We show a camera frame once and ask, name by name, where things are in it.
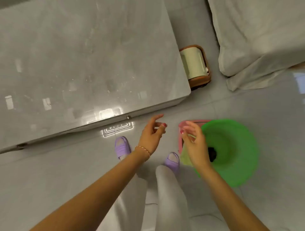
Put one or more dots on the person's left hand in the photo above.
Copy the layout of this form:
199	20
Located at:
148	138

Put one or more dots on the person's right hand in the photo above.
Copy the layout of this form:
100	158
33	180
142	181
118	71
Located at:
196	150

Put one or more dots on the person's left thumb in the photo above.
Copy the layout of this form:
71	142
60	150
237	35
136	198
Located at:
161	126

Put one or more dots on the person's right thumb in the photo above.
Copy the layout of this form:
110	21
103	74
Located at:
184	132

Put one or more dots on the person's right forearm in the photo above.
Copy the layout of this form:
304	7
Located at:
226	200

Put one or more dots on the person's left forearm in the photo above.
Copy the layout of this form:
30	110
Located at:
95	190

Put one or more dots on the pink plastic basket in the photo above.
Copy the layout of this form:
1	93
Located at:
180	142

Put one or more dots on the purple right slipper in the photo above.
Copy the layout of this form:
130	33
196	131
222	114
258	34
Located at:
173	162

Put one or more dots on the purple slipper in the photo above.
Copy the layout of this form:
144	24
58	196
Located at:
122	147
173	162

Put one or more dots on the purple left slipper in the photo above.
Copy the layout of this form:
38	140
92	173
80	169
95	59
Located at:
122	147

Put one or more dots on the green plastic bucket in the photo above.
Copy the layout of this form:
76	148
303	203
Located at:
233	147

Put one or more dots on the light grey trousers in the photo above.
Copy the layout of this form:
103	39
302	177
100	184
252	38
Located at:
170	202

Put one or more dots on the white bed sheet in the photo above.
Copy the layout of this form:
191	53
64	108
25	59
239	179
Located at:
257	35

